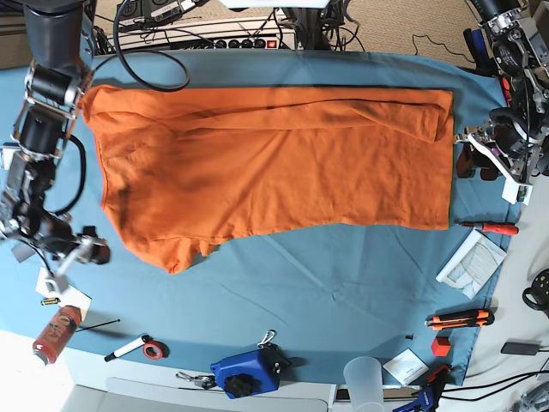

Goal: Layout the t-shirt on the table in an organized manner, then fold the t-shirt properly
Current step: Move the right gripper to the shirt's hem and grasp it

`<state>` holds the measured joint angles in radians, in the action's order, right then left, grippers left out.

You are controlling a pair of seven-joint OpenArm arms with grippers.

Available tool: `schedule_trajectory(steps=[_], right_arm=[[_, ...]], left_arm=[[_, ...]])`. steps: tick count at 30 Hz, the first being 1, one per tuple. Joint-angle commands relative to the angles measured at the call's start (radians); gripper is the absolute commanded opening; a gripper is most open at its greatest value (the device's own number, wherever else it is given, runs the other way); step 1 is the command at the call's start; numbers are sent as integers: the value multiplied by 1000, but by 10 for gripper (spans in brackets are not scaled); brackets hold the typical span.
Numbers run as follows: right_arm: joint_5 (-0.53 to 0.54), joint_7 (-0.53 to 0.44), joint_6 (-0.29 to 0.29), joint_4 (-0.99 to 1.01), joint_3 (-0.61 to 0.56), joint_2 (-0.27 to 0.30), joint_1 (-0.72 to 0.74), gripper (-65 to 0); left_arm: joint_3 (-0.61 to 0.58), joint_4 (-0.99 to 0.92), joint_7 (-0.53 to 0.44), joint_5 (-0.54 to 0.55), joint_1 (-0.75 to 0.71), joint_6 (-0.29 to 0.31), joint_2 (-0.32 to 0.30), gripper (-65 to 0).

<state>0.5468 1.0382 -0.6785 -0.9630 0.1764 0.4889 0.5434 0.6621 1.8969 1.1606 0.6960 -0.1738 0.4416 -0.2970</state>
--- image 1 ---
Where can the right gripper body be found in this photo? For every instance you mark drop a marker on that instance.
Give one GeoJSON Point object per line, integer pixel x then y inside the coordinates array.
{"type": "Point", "coordinates": [68, 251]}

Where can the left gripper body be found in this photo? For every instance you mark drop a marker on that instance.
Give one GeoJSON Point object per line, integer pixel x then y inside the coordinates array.
{"type": "Point", "coordinates": [509, 148]}

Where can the orange t-shirt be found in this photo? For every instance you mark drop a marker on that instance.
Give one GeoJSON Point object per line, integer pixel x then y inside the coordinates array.
{"type": "Point", "coordinates": [188, 171]}

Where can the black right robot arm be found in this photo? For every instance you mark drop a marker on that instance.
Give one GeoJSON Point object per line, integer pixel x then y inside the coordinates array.
{"type": "Point", "coordinates": [61, 39]}

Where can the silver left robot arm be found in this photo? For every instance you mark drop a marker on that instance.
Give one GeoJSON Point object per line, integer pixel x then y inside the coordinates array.
{"type": "Point", "coordinates": [514, 48]}

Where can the red screwdriver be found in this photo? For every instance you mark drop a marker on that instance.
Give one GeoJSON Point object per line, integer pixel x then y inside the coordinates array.
{"type": "Point", "coordinates": [503, 228]}

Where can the AA battery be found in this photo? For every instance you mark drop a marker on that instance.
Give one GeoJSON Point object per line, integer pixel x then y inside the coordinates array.
{"type": "Point", "coordinates": [50, 301]}

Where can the grey remote control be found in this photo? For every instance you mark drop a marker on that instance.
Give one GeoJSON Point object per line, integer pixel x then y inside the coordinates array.
{"type": "Point", "coordinates": [22, 252]}

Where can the white paper booklet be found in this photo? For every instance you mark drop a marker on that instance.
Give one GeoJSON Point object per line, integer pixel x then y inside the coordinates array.
{"type": "Point", "coordinates": [472, 265]}

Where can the black white marker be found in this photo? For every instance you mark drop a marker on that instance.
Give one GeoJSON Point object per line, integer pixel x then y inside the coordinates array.
{"type": "Point", "coordinates": [127, 348]}

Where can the red tape roll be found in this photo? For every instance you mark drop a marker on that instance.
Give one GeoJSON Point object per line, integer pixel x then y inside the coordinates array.
{"type": "Point", "coordinates": [154, 350]}

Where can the white box with barcode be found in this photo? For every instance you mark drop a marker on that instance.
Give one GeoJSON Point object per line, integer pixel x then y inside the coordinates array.
{"type": "Point", "coordinates": [7, 153]}

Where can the orange black utility knife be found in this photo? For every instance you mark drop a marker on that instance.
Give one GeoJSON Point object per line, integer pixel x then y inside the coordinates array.
{"type": "Point", "coordinates": [464, 319]}

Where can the blue table cloth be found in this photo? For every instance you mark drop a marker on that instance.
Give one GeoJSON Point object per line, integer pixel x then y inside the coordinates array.
{"type": "Point", "coordinates": [331, 293]}

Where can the red cube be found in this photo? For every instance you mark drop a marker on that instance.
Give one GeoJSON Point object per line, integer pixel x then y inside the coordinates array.
{"type": "Point", "coordinates": [440, 346]}

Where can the silver carabiner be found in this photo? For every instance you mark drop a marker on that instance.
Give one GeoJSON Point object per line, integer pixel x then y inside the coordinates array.
{"type": "Point", "coordinates": [267, 339]}

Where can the blue plastic device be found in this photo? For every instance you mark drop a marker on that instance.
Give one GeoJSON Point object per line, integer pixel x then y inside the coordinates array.
{"type": "Point", "coordinates": [251, 373]}

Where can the small white note card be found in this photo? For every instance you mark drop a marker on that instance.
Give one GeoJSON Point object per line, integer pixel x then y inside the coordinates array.
{"type": "Point", "coordinates": [406, 367]}

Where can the blue clamp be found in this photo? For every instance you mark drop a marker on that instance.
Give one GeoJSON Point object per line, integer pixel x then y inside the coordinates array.
{"type": "Point", "coordinates": [428, 397]}

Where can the translucent plastic cup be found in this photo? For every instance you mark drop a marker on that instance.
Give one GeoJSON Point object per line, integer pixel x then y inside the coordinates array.
{"type": "Point", "coordinates": [363, 377]}

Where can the power strip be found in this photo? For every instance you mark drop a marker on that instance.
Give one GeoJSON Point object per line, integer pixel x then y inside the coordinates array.
{"type": "Point", "coordinates": [163, 41]}

